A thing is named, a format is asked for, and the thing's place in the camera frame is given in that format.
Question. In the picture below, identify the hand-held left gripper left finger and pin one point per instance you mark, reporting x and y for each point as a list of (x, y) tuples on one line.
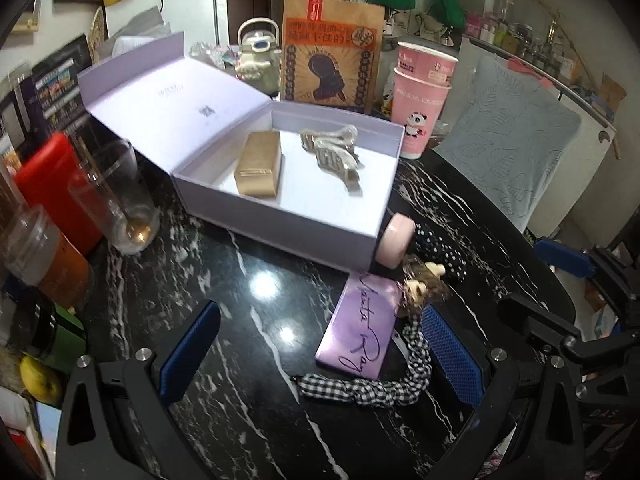
[(192, 340)]

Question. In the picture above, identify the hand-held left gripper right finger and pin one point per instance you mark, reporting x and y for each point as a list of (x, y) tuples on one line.
[(450, 355)]

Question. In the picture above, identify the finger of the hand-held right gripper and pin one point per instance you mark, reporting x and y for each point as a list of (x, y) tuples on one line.
[(562, 259), (530, 317)]

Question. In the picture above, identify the clear hair clip bear charm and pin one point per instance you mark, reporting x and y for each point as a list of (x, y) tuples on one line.
[(416, 287)]

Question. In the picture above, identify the purple box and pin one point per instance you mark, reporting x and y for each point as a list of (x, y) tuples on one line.
[(360, 325)]

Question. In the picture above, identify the black white gingham scrunchie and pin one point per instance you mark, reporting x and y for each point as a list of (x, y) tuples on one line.
[(360, 390)]

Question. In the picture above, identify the lavender gift box with lid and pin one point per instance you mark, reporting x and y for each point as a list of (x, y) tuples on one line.
[(150, 90)]

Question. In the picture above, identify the black polka dot scrunchie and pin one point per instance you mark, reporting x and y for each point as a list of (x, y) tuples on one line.
[(440, 255)]

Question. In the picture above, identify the white chair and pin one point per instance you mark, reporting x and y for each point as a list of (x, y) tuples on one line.
[(595, 160)]

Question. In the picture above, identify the pink round jar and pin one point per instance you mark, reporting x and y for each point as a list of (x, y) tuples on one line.
[(395, 240)]

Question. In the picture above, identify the gray leaf pattern cushion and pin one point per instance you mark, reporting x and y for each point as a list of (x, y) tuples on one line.
[(510, 140)]

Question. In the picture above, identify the green can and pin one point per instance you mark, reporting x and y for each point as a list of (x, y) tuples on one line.
[(55, 335)]

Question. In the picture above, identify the yellow green fruit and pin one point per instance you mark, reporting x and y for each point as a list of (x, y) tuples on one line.
[(40, 380)]

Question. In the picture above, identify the clear glass cup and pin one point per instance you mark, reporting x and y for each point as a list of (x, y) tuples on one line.
[(120, 195)]

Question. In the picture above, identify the plastic bottle orange contents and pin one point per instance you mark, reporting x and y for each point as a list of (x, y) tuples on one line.
[(45, 255)]

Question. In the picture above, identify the gold rectangular box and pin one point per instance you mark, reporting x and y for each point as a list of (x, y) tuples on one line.
[(257, 162)]

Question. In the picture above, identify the pink paper cup panda print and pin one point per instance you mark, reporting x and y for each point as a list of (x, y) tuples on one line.
[(420, 120)]

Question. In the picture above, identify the red plastic container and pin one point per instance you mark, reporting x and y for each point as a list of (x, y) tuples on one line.
[(50, 175)]

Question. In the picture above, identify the row of bottles on counter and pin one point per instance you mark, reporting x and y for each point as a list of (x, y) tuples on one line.
[(530, 40)]

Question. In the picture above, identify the beige hair claw clip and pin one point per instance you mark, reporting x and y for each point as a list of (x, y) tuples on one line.
[(330, 155)]

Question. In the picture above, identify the pink paper cup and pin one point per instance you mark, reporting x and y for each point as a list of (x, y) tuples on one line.
[(425, 62)]

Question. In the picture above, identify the cream kettle shaped bottle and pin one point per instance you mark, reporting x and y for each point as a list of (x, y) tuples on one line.
[(257, 60)]

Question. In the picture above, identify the clear plastic wrap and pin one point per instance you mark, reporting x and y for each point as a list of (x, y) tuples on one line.
[(207, 52)]

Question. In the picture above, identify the brown printed paper bag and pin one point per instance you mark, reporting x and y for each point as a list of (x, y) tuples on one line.
[(330, 60)]

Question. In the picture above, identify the gray crumpled paper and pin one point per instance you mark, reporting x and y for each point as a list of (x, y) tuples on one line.
[(140, 30)]

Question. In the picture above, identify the round woven mat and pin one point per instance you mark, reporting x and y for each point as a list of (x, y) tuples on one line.
[(99, 30)]

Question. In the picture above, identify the white refrigerator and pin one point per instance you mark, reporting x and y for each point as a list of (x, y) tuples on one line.
[(190, 5)]

